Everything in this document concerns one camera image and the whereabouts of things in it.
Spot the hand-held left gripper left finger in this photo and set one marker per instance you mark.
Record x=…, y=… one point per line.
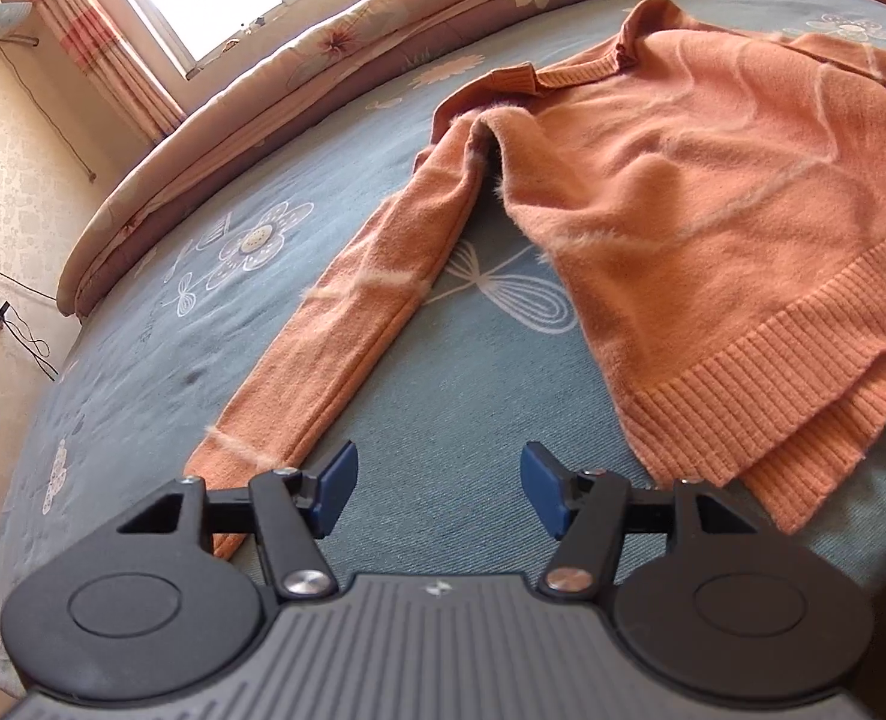
x=334, y=487

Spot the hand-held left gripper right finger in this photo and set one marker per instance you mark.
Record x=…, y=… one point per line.
x=544, y=491

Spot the pink striped curtain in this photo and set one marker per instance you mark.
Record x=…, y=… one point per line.
x=98, y=45

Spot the folded pink floral quilt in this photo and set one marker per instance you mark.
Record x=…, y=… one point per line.
x=300, y=82

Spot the orange knit sweater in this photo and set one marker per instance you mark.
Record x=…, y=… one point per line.
x=675, y=202

